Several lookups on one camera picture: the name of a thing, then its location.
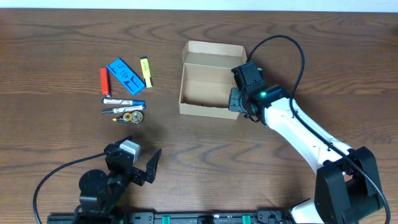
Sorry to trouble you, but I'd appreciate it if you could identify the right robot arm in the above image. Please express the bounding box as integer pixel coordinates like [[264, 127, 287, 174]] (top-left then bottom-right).
[[229, 62, 387, 223]]

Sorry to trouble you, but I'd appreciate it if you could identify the blue whiteboard marker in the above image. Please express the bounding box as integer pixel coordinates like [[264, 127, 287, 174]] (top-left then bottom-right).
[[101, 98, 146, 106]]

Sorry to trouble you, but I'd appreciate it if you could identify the orange stapler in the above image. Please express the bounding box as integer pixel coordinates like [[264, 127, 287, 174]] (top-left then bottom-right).
[[100, 67, 111, 98]]

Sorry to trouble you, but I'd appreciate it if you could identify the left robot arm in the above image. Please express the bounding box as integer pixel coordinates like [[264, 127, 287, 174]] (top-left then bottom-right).
[[74, 136, 162, 223]]

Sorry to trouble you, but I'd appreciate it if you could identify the black whiteboard marker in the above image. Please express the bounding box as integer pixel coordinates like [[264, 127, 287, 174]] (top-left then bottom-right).
[[101, 105, 146, 114]]

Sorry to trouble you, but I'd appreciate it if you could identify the blue whiteboard duster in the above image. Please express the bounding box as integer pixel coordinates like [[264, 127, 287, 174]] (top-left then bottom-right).
[[106, 57, 145, 96]]

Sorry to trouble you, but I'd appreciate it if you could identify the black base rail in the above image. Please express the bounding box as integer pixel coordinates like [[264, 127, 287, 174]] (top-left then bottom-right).
[[46, 210, 293, 224]]

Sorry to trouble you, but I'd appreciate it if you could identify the brown cardboard box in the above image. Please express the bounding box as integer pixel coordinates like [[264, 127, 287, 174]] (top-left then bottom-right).
[[178, 40, 247, 119]]

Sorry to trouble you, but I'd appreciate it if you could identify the yellow highlighter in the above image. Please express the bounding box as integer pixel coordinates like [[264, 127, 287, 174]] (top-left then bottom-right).
[[140, 57, 153, 88]]

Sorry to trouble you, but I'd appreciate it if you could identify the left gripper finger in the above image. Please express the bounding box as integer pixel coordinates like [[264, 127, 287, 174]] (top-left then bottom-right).
[[145, 149, 162, 183], [115, 135, 132, 145]]

